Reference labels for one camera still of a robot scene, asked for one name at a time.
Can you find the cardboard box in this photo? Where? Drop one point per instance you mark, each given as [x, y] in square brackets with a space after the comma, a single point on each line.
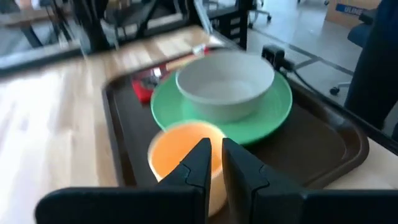
[351, 11]

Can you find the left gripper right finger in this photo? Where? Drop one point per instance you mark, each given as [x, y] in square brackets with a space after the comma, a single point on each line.
[248, 193]

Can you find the black drawer cabinet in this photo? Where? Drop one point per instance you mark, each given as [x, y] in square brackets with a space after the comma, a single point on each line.
[233, 31]

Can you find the pale grey bowl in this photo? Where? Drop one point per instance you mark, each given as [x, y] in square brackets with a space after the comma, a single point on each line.
[230, 90]

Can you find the black table-level camera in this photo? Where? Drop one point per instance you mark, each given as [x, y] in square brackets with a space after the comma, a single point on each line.
[273, 56]

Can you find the green plate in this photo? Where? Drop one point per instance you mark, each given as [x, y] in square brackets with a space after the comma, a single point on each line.
[171, 105]

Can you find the person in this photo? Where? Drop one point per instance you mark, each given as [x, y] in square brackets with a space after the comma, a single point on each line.
[373, 77]

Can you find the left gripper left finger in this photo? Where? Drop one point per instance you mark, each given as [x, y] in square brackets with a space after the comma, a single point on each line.
[186, 193]

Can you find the blue office chair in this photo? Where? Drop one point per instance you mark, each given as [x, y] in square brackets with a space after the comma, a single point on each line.
[359, 34]

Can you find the brown plastic tray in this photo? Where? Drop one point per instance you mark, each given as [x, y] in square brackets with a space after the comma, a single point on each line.
[311, 146]

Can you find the black office chair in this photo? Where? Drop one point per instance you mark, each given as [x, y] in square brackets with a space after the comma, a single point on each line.
[261, 12]

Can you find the orange mug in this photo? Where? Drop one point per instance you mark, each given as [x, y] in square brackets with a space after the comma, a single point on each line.
[174, 149]

